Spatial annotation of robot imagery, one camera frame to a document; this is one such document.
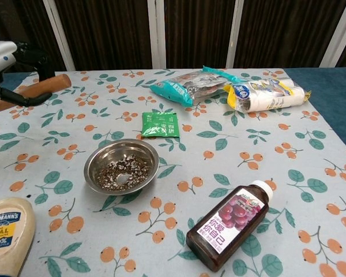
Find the stainless steel bowl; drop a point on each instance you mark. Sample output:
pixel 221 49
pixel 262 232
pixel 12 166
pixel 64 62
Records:
pixel 99 157

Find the crushed brown white granules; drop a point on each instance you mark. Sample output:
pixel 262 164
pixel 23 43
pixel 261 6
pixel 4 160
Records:
pixel 127 171

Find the teal snack bag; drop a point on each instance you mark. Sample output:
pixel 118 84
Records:
pixel 176 89

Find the yellow white roll package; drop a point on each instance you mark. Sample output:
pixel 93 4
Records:
pixel 265 98

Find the grape juice bottle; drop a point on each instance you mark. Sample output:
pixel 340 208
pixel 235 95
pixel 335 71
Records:
pixel 216 242

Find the green sachet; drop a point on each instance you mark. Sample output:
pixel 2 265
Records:
pixel 161 124

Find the wooden stick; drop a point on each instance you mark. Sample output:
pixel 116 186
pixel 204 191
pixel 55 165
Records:
pixel 57 82

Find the floral tablecloth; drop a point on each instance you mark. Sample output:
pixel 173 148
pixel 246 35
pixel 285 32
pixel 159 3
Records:
pixel 207 170

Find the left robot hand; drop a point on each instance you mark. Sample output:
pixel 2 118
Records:
pixel 0 57

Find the mayonnaise squeeze bottle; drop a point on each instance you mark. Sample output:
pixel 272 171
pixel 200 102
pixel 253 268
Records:
pixel 8 239

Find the white metal frame post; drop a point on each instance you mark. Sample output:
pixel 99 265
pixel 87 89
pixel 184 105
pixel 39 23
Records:
pixel 338 31
pixel 59 34
pixel 234 34
pixel 156 34

